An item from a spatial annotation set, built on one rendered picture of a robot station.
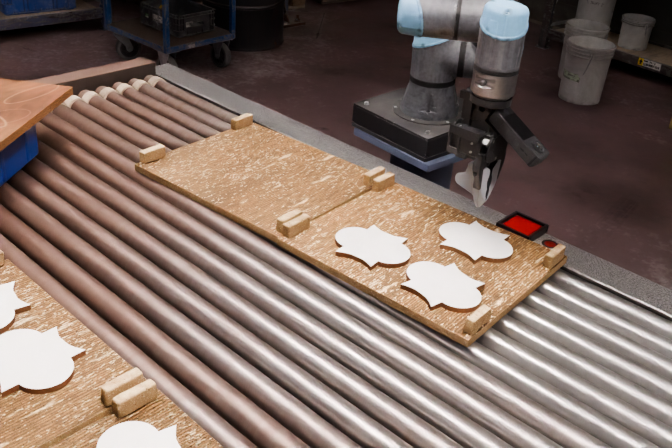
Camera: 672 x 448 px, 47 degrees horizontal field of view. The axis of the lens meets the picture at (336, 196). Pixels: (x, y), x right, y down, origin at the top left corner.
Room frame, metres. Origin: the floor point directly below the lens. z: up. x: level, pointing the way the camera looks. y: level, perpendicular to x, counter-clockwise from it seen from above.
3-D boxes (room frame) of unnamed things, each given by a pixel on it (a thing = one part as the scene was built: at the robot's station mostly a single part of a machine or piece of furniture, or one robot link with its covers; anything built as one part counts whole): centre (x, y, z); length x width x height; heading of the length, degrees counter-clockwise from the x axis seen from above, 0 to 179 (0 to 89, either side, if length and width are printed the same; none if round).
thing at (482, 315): (1.00, -0.24, 0.95); 0.06 x 0.02 x 0.03; 142
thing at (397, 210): (1.23, -0.17, 0.93); 0.41 x 0.35 x 0.02; 52
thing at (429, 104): (1.91, -0.22, 0.99); 0.15 x 0.15 x 0.10
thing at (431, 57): (1.90, -0.22, 1.11); 0.13 x 0.12 x 0.14; 81
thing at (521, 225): (1.35, -0.37, 0.92); 0.06 x 0.06 x 0.01; 49
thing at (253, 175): (1.48, 0.16, 0.93); 0.41 x 0.35 x 0.02; 54
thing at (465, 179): (1.26, -0.24, 1.06); 0.06 x 0.03 x 0.09; 52
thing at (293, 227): (1.24, 0.07, 0.95); 0.06 x 0.02 x 0.03; 142
